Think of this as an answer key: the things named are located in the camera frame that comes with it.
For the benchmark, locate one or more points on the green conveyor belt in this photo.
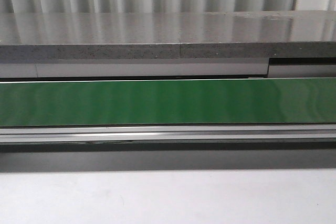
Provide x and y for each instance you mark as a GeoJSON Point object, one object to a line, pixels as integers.
{"type": "Point", "coordinates": [212, 101]}

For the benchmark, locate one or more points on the grey stone slab shelf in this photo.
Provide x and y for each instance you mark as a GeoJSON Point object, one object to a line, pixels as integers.
{"type": "Point", "coordinates": [33, 37]}

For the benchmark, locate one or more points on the aluminium conveyor front rail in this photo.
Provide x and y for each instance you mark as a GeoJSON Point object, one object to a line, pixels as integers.
{"type": "Point", "coordinates": [248, 133]}

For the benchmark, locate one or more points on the silver rear conveyor rail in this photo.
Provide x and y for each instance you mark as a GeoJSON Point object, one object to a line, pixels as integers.
{"type": "Point", "coordinates": [169, 68]}

